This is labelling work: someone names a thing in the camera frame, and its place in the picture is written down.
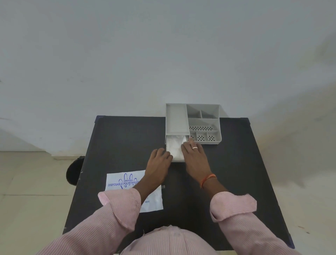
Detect person's left hand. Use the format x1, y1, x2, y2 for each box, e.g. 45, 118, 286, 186
145, 148, 174, 185

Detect person's right hand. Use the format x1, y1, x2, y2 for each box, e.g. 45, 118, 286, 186
181, 139, 217, 183

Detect white plastic gloves bundle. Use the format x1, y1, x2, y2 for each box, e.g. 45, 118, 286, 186
167, 136, 189, 161

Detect grey organizer drawer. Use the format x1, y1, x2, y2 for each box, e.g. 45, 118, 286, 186
165, 134, 190, 163

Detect person's right forearm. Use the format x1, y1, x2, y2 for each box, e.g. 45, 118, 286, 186
202, 177, 229, 199

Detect person's left forearm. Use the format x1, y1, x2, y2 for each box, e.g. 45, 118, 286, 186
135, 175, 165, 205

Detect grey compartment organizer box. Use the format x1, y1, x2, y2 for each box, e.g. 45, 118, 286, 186
166, 103, 222, 146

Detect orange thread wristband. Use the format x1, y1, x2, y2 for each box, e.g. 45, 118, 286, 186
200, 173, 217, 189

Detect white glove packet blue print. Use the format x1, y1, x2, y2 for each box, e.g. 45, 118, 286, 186
106, 170, 164, 213

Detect pink striped shirt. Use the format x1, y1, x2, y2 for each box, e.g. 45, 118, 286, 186
35, 188, 303, 255

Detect black round stool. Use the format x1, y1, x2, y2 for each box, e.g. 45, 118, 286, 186
66, 156, 86, 187

